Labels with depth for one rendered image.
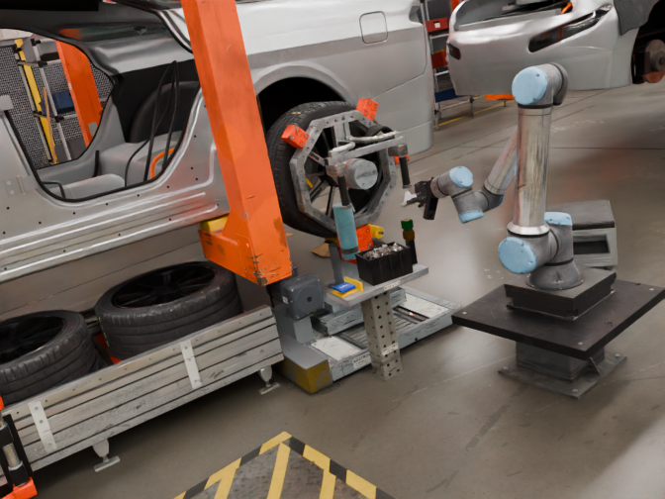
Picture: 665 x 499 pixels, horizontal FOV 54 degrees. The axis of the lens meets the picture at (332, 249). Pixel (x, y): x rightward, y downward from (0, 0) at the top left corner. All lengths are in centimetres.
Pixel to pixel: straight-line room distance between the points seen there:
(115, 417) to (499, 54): 392
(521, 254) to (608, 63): 295
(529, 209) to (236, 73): 123
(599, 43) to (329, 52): 233
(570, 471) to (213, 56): 194
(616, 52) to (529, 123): 292
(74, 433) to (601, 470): 192
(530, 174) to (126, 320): 176
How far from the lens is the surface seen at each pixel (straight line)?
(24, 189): 298
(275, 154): 303
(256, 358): 296
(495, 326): 261
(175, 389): 286
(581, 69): 518
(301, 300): 306
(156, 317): 289
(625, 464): 240
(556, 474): 235
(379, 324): 281
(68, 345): 288
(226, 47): 265
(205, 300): 291
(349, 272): 335
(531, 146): 235
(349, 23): 355
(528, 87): 231
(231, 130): 264
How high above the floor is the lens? 146
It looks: 18 degrees down
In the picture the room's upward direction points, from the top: 11 degrees counter-clockwise
